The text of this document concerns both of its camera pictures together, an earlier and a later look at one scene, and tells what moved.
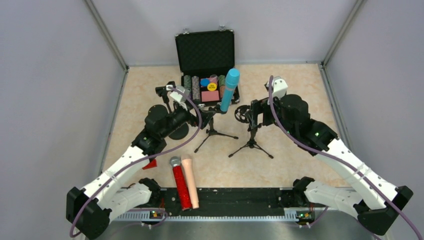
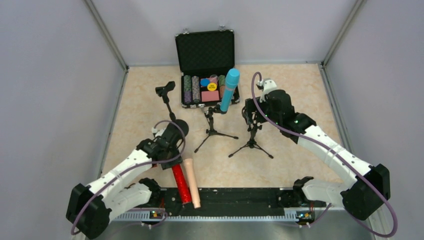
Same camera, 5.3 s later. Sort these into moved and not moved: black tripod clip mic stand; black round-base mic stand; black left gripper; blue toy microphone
Moved: black left gripper
Not moved: black round-base mic stand; black tripod clip mic stand; blue toy microphone
